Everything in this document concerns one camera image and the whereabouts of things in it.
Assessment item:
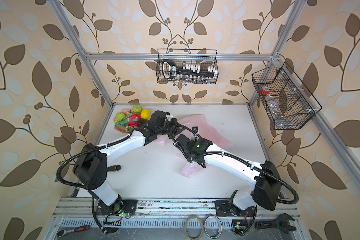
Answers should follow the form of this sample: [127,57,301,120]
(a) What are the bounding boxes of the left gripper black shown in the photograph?
[155,116,187,137]

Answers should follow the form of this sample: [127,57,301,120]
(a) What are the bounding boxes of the yellow lemon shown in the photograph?
[140,109,151,120]

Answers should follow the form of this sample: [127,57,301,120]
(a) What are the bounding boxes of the dark purple fruit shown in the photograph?
[137,119,146,127]

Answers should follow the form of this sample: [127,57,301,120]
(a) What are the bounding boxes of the pink plastic bag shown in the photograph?
[155,113,232,178]

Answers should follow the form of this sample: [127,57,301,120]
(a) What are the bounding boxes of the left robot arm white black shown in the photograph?
[56,111,178,206]

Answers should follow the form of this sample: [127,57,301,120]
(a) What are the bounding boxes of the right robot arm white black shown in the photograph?
[169,125,299,216]

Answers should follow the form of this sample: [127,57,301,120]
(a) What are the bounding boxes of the green wrinkled fruit back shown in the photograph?
[133,105,143,114]

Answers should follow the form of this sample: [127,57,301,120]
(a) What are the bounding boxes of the red dragon fruit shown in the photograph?
[115,114,141,126]

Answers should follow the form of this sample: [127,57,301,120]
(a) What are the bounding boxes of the pink fruit plate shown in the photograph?
[113,108,148,134]

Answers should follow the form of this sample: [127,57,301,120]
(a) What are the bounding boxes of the green fruit left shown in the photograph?
[114,112,126,124]

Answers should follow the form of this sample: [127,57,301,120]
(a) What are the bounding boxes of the black socket tool set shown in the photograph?
[161,60,219,79]

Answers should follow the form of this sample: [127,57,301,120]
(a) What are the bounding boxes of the orange black screwdriver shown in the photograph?
[107,165,122,173]

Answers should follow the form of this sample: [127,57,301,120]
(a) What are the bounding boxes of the tape roll left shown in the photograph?
[184,216,205,240]

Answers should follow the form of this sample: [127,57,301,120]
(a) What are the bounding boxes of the tape roll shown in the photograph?
[204,215,223,240]
[184,216,205,240]

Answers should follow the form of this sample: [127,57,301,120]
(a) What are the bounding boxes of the tape roll right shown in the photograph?
[204,215,223,240]

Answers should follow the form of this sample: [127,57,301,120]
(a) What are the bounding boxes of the red capped plastic bottle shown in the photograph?
[261,86,285,112]

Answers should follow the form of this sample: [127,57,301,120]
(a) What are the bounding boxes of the black wire basket centre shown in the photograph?
[155,48,219,85]

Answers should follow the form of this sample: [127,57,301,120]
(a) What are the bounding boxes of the black wire basket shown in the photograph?
[252,62,322,130]
[155,48,219,85]

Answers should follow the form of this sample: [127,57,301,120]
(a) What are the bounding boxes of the black wire basket right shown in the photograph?
[252,62,322,130]

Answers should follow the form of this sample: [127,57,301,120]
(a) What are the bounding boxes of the aluminium frame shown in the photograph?
[46,0,360,208]

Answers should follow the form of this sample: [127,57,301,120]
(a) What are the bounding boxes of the red handled ratchet wrench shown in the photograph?
[56,225,90,238]

